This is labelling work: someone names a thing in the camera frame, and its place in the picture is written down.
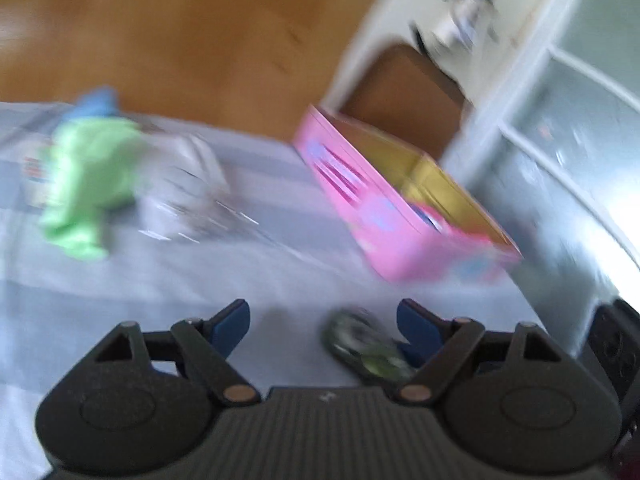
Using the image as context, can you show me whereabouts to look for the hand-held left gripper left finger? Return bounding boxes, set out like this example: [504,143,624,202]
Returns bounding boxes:
[92,299,262,407]

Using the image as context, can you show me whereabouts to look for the dark green patterned object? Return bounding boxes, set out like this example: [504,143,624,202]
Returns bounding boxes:
[320,307,420,382]

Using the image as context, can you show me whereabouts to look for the white charger adapter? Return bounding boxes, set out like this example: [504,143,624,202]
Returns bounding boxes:
[432,0,523,53]

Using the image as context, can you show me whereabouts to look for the brown chair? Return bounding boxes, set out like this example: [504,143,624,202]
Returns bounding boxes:
[341,42,475,161]

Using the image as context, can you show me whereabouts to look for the green cloth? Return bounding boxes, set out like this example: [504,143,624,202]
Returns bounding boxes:
[39,116,151,262]

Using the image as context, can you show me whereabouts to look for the wooden board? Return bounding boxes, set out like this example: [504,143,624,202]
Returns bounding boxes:
[0,0,403,143]

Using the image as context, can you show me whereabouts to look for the pink tin box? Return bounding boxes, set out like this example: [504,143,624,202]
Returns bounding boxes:
[292,105,523,283]

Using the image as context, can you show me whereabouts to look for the marker pack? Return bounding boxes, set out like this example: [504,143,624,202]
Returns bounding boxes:
[17,142,63,206]

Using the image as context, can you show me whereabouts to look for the light blue bed sheet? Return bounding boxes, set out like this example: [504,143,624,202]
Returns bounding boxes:
[0,101,601,480]

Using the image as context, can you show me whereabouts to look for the blue sponge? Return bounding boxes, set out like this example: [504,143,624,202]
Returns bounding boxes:
[67,87,123,121]

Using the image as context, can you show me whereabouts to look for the clear plastic bag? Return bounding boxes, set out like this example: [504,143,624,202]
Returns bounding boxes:
[137,132,261,243]

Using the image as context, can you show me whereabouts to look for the frosted glass window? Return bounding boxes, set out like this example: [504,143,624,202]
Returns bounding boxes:
[442,0,640,313]

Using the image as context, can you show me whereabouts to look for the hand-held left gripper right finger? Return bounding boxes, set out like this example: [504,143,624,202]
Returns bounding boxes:
[395,298,563,405]

